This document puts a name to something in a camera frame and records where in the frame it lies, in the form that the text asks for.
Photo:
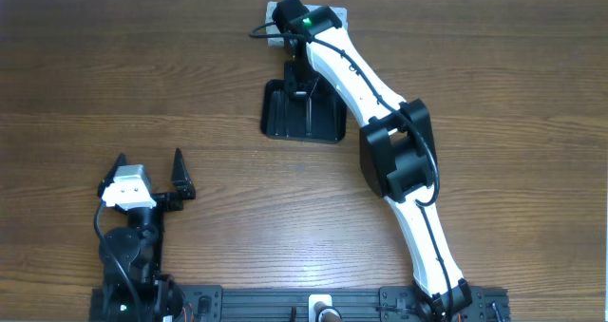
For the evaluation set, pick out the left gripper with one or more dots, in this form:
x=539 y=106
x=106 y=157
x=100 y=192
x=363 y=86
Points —
x=166 y=202

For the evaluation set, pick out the black tray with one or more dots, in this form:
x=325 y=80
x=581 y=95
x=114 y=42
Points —
x=323 y=127

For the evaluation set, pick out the mounting rail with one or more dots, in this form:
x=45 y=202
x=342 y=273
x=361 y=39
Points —
x=266 y=305

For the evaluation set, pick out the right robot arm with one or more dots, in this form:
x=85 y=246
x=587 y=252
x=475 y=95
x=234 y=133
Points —
x=418 y=246

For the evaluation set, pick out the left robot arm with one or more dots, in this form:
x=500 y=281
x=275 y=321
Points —
x=121 y=251

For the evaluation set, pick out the white test tube rack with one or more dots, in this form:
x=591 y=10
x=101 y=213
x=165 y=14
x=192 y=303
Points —
x=271 y=42

